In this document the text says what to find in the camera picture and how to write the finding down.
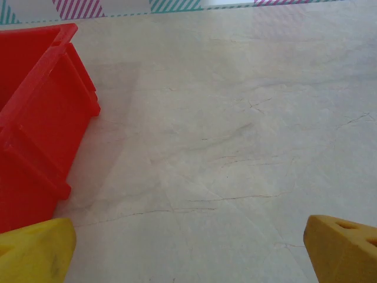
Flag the red plastic bin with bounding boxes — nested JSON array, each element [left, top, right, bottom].
[[0, 22, 101, 234]]

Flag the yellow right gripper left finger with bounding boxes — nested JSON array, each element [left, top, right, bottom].
[[0, 217, 78, 283]]

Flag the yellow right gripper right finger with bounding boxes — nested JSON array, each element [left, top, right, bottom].
[[303, 214, 377, 283]]

